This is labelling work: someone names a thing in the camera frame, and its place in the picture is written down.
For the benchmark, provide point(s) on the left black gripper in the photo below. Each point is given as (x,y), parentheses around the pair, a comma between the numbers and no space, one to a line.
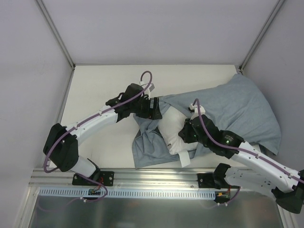
(155,108)

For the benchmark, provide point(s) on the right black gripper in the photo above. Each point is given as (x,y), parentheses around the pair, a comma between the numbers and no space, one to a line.
(185,132)

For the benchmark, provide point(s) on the white pillow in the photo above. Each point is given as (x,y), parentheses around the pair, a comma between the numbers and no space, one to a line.
(170,125)

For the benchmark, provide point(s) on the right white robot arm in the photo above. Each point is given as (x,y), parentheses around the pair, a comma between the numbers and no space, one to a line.
(264,175)

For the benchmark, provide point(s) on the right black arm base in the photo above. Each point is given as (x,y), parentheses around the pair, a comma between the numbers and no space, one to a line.
(211,179)

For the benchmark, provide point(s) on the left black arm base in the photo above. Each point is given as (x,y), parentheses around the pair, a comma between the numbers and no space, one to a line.
(104,177)

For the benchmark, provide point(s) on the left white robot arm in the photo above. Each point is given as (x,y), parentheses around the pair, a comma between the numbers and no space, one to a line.
(61,147)

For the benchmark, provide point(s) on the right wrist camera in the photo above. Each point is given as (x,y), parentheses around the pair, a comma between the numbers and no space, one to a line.
(196,110)

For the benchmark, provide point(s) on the aluminium mounting rail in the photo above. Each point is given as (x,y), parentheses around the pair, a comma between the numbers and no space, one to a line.
(156,179)

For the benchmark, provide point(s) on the white slotted cable duct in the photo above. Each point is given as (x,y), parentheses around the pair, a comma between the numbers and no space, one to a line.
(129,193)

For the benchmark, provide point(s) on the left aluminium frame post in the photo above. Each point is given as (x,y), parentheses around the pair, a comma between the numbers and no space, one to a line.
(50,23)

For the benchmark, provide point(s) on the aluminium frame post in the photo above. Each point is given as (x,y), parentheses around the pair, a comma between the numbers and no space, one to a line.
(262,33)
(50,23)

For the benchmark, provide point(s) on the right aluminium frame post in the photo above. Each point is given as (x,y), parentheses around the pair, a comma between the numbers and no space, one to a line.
(262,33)

